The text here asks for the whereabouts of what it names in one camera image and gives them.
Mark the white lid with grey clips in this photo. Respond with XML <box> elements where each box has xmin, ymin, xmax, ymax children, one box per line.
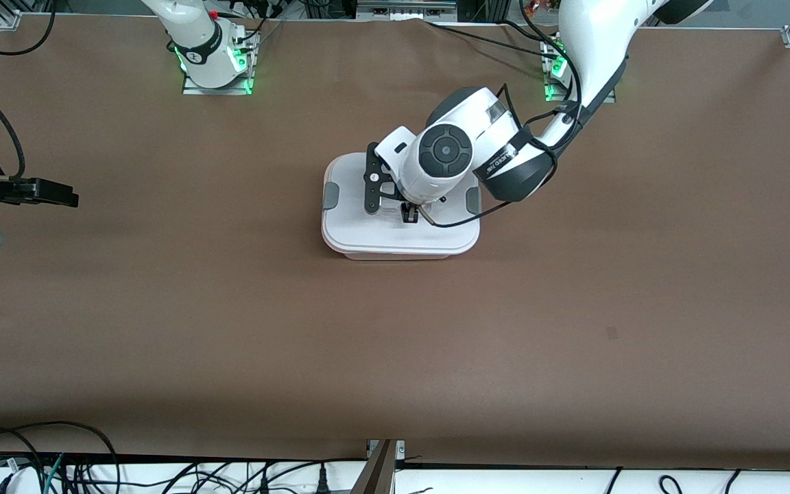
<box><xmin>321</xmin><ymin>152</ymin><xmax>483</xmax><ymax>253</ymax></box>

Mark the pink plastic storage box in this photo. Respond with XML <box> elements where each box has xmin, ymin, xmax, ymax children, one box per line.
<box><xmin>323</xmin><ymin>237</ymin><xmax>478</xmax><ymax>261</ymax></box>

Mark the grey metal device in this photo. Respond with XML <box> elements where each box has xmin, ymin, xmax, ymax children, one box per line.
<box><xmin>357</xmin><ymin>0</ymin><xmax>457</xmax><ymax>20</ymax></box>

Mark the brown table mat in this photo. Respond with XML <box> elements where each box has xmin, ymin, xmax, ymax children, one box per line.
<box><xmin>0</xmin><ymin>15</ymin><xmax>790</xmax><ymax>462</ymax></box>

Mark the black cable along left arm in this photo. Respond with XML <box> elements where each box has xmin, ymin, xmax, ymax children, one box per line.
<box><xmin>419</xmin><ymin>0</ymin><xmax>584</xmax><ymax>228</ymax></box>

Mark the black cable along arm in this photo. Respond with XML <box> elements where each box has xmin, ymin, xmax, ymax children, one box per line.
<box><xmin>419</xmin><ymin>0</ymin><xmax>584</xmax><ymax>228</ymax></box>
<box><xmin>0</xmin><ymin>0</ymin><xmax>56</xmax><ymax>180</ymax></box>

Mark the black cable along right arm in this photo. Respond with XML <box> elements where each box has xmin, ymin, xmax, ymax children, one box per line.
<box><xmin>0</xmin><ymin>0</ymin><xmax>56</xmax><ymax>180</ymax></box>

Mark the black cable lying on mat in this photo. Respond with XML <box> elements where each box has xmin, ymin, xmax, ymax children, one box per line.
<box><xmin>426</xmin><ymin>21</ymin><xmax>550</xmax><ymax>56</ymax></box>

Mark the left arm silver base plate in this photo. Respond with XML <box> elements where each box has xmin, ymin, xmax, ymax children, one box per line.
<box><xmin>542</xmin><ymin>41</ymin><xmax>619</xmax><ymax>104</ymax></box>

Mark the right arm silver base plate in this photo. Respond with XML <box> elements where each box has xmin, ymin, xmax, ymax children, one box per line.
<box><xmin>182</xmin><ymin>31</ymin><xmax>259</xmax><ymax>95</ymax></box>

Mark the long looping black cable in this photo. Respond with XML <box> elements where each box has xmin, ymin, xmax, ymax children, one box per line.
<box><xmin>0</xmin><ymin>421</ymin><xmax>121</xmax><ymax>494</ymax></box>

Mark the metal corner bracket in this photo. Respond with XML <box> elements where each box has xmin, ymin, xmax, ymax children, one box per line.
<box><xmin>366</xmin><ymin>439</ymin><xmax>406</xmax><ymax>462</ymax></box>

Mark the green cable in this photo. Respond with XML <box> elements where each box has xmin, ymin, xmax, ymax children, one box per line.
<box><xmin>44</xmin><ymin>453</ymin><xmax>65</xmax><ymax>494</ymax></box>

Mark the dark frame post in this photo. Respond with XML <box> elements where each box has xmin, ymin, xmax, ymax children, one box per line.
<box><xmin>350</xmin><ymin>440</ymin><xmax>398</xmax><ymax>494</ymax></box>

